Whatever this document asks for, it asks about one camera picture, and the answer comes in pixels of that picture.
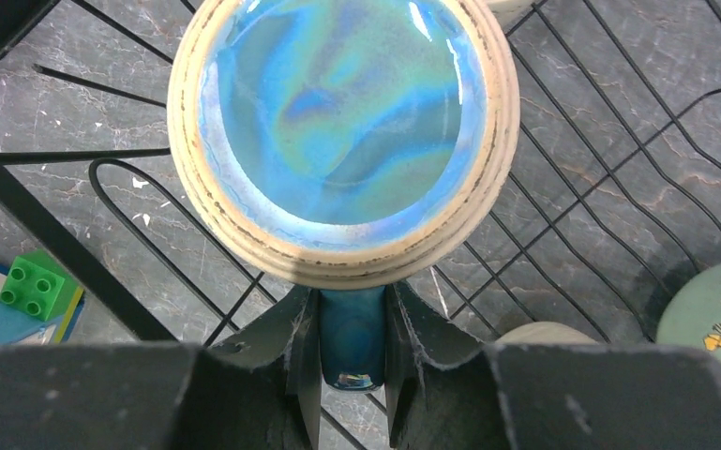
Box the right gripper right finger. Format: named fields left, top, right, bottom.
left=385, top=282, right=721, bottom=449

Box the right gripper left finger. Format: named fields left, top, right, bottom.
left=0, top=287, right=321, bottom=449

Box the cream cup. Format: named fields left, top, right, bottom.
left=497, top=322, right=597, bottom=345

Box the blue mug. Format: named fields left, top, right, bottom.
left=166, top=1, right=520, bottom=393

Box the toy block structure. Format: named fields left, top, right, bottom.
left=0, top=249, right=84, bottom=345

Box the cream floral mug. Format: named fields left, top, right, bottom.
left=484, top=0, right=534, bottom=29

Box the black wire dish rack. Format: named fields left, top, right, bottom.
left=0, top=0, right=721, bottom=450

